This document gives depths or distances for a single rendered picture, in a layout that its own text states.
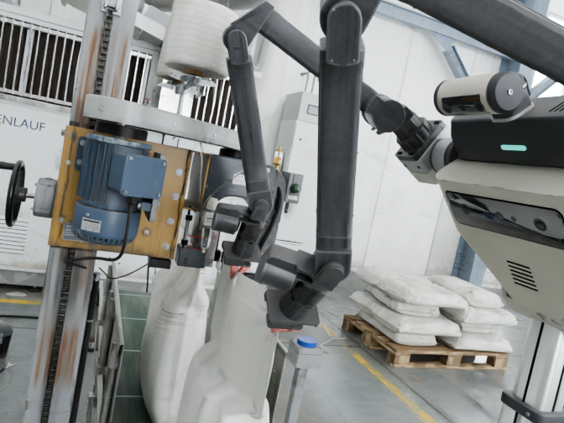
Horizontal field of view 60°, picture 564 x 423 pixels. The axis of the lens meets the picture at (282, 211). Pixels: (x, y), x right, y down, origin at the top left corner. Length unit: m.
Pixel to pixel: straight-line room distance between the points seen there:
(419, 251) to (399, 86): 2.20
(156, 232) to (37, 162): 2.79
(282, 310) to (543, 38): 0.58
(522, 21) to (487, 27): 0.04
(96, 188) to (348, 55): 0.75
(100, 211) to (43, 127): 2.96
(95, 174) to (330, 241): 0.62
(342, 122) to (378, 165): 5.65
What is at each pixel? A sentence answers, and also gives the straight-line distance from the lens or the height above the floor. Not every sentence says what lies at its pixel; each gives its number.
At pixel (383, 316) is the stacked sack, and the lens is 4.10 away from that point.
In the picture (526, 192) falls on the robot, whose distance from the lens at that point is 0.95.
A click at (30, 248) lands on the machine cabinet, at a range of 4.22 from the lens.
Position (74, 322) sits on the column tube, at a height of 0.80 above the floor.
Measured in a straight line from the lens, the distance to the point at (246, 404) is 1.09.
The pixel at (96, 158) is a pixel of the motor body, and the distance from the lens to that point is 1.17.
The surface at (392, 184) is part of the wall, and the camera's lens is 6.44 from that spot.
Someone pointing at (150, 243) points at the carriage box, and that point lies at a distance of 1.40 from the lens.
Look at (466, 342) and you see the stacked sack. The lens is 4.41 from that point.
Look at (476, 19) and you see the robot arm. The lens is 0.65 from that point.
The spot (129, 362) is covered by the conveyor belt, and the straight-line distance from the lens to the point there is 2.31.
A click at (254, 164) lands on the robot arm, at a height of 1.33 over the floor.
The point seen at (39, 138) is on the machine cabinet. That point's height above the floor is 1.20.
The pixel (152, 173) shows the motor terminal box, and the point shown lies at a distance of 1.12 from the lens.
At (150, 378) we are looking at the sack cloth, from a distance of 1.85.
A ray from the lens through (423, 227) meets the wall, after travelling 6.82.
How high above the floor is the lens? 1.34
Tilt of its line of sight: 5 degrees down
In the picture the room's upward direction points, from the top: 11 degrees clockwise
